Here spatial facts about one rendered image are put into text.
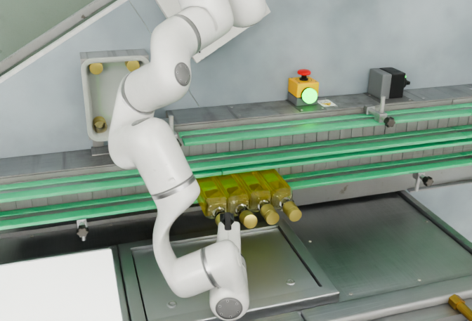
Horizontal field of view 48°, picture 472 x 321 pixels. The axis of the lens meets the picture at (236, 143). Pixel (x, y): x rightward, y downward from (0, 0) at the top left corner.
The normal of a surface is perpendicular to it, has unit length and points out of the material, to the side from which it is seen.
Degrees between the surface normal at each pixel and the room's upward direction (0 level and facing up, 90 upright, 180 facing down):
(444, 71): 0
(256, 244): 90
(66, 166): 90
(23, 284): 90
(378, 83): 90
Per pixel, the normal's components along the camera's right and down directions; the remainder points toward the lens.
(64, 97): 0.29, 0.37
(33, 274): 0.01, -0.92
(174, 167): 0.54, -0.08
